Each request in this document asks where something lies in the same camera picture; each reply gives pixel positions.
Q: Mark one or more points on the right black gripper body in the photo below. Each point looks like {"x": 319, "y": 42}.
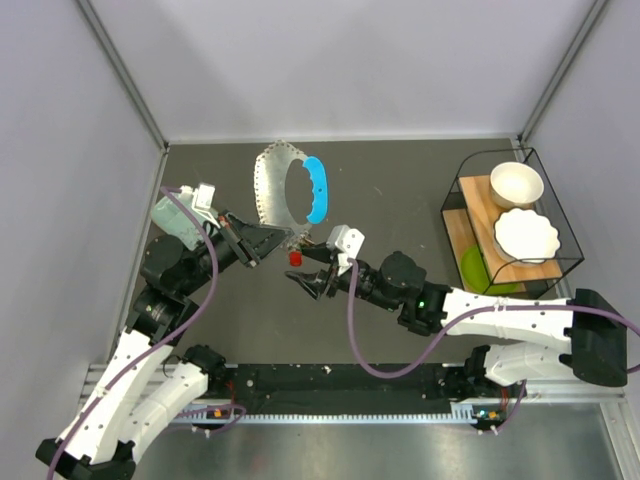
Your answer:
{"x": 338, "y": 282}

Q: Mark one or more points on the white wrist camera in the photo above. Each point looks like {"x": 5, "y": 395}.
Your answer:
{"x": 199, "y": 201}
{"x": 346, "y": 242}

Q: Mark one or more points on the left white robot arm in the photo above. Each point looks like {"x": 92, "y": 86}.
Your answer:
{"x": 118, "y": 422}

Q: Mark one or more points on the upper wooden shelf board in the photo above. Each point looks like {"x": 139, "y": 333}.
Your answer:
{"x": 483, "y": 213}

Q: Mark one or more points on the metal keyring with blue handle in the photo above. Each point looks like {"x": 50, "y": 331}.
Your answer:
{"x": 270, "y": 172}

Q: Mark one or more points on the red capped key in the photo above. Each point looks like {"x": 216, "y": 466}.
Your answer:
{"x": 295, "y": 258}

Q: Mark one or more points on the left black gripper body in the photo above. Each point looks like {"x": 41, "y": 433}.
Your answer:
{"x": 236, "y": 242}

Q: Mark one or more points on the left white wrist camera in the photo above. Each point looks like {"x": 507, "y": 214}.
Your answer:
{"x": 199, "y": 201}

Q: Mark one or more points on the white scalloped plate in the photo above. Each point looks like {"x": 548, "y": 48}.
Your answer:
{"x": 523, "y": 236}

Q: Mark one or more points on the mint green rectangular tray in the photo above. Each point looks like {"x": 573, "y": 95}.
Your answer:
{"x": 172, "y": 221}

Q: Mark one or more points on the green plate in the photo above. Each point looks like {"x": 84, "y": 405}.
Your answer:
{"x": 475, "y": 277}

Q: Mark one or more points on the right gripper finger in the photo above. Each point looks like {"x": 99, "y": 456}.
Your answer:
{"x": 314, "y": 284}
{"x": 318, "y": 252}

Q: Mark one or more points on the lower wooden shelf board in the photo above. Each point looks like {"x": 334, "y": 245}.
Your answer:
{"x": 461, "y": 237}

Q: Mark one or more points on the cream ceramic bowl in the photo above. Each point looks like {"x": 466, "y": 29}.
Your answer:
{"x": 515, "y": 184}

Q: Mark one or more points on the white slotted cable duct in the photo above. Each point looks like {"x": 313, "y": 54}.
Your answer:
{"x": 458, "y": 414}

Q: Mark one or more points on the wooden shelf board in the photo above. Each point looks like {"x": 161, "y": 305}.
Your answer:
{"x": 461, "y": 237}
{"x": 483, "y": 213}

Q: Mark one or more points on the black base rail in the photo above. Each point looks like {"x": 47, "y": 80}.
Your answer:
{"x": 335, "y": 389}

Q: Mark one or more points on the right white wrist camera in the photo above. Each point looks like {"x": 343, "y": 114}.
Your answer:
{"x": 346, "y": 242}

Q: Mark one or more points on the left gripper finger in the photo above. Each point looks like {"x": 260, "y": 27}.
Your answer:
{"x": 256, "y": 246}
{"x": 243, "y": 227}

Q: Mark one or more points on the black wire rack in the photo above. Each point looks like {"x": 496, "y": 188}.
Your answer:
{"x": 570, "y": 254}

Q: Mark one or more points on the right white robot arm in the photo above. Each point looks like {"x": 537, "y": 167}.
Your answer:
{"x": 582, "y": 336}

